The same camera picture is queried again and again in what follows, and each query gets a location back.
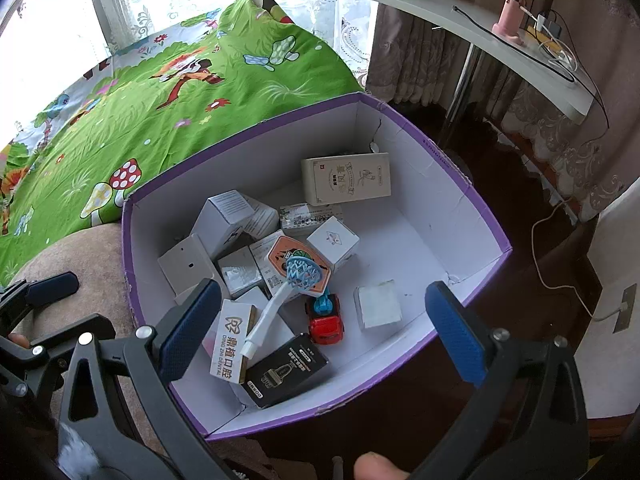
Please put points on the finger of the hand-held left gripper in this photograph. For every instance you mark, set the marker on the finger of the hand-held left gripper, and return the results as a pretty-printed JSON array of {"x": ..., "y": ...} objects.
[
  {"x": 95, "y": 327},
  {"x": 52, "y": 287}
]

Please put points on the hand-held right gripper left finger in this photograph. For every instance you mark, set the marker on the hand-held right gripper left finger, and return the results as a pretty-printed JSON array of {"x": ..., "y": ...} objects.
[{"x": 192, "y": 327}]

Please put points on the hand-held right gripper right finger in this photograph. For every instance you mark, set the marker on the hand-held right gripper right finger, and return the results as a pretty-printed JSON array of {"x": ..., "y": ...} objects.
[{"x": 455, "y": 335}]

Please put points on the white box with orange lettering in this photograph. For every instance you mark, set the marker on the white box with orange lettering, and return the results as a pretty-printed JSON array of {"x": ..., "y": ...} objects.
[{"x": 230, "y": 340}]

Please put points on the white square box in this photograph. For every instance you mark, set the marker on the white square box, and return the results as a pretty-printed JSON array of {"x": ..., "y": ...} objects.
[{"x": 377, "y": 305}]

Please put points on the black box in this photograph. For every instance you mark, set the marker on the black box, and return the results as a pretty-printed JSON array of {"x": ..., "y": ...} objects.
[{"x": 285, "y": 372}]

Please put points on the purple cardboard box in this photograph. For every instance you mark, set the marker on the purple cardboard box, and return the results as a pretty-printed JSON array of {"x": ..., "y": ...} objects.
[{"x": 440, "y": 220}]

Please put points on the toy basketball hoop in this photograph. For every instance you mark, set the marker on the toy basketball hoop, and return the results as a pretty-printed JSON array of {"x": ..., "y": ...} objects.
[{"x": 302, "y": 270}]

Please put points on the red toy car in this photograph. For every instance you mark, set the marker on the red toy car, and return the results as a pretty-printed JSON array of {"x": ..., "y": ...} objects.
[{"x": 325, "y": 322}]

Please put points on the white barcode box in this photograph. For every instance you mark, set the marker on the white barcode box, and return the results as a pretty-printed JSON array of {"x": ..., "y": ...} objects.
[{"x": 305, "y": 217}]

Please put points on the cream box with drawing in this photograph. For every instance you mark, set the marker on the cream box with drawing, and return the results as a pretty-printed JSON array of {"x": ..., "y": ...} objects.
[{"x": 345, "y": 180}]

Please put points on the person's left hand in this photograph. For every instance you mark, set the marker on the person's left hand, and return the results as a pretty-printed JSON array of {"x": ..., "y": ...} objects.
[{"x": 19, "y": 341}]

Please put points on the person's right hand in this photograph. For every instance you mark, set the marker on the person's right hand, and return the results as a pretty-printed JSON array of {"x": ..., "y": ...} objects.
[{"x": 382, "y": 467}]

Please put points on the green cartoon printed blanket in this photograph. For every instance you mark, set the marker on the green cartoon printed blanket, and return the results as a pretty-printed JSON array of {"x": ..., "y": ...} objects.
[{"x": 150, "y": 110}]

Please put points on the patterned brown curtain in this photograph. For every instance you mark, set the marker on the patterned brown curtain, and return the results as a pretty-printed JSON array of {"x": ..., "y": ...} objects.
[{"x": 550, "y": 135}]

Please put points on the white lace curtain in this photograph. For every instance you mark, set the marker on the white lace curtain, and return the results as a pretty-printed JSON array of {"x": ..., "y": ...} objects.
[{"x": 125, "y": 0}]

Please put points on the white curved desk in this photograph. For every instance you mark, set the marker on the white curved desk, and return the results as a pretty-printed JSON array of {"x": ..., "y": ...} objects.
[{"x": 450, "y": 20}]

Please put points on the pink desk fan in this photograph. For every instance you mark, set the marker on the pink desk fan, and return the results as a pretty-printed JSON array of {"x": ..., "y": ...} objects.
[{"x": 515, "y": 5}]

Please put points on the wall outlet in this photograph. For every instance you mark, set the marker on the wall outlet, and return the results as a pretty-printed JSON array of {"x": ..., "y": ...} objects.
[{"x": 625, "y": 307}]

